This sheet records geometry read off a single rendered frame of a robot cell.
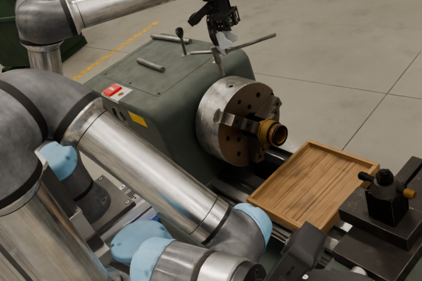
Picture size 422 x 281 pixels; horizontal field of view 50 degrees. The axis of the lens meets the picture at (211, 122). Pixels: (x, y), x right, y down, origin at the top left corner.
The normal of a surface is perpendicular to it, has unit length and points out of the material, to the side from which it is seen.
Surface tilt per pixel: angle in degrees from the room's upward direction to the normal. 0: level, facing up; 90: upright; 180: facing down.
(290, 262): 83
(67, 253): 90
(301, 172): 0
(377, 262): 0
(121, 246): 8
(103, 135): 52
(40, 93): 62
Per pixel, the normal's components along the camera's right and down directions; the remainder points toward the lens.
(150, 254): -0.41, -0.68
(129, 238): -0.25, -0.85
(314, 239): 0.23, -0.68
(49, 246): 0.51, 0.35
